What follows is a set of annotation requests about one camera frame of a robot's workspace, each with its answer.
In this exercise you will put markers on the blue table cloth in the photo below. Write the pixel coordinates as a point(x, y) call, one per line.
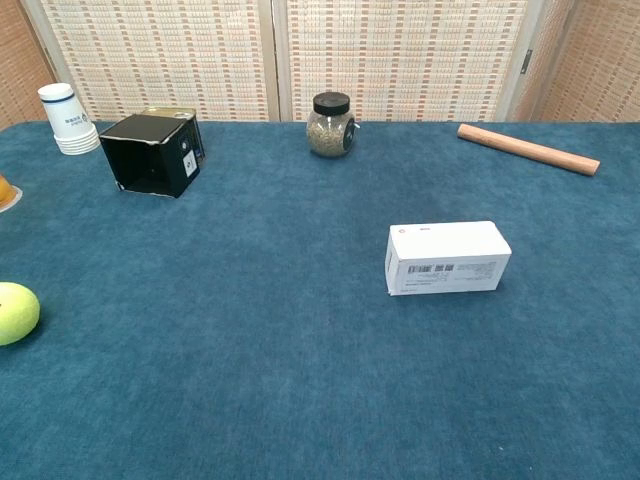
point(320, 310)

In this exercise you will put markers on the yellow tennis ball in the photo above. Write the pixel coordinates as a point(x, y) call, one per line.
point(15, 312)

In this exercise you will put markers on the wooden rolling pin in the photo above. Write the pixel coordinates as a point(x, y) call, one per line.
point(527, 149)

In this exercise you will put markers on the white plastic bottle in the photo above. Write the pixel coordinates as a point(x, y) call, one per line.
point(67, 122)

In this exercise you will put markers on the woven folding screen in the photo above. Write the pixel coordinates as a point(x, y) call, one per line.
point(320, 57)

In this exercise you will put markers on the glass jar with black lid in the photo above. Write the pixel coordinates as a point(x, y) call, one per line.
point(331, 131)

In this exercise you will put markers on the black open cardboard box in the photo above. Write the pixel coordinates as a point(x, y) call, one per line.
point(150, 160)

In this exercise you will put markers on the white barcode carton box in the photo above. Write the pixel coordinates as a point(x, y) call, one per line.
point(445, 260)

